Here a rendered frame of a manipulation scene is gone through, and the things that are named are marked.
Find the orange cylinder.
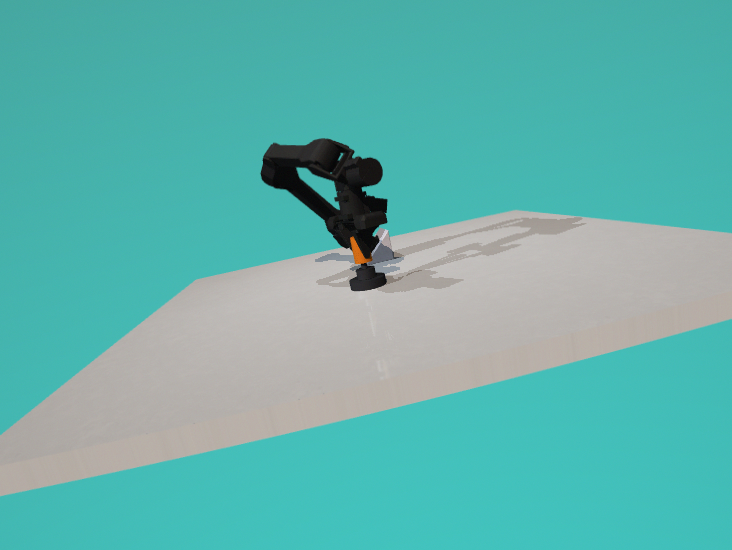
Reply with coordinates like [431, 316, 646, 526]
[350, 237, 372, 264]

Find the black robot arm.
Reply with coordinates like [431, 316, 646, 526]
[261, 138, 388, 249]

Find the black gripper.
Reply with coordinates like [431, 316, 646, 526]
[327, 187, 388, 258]

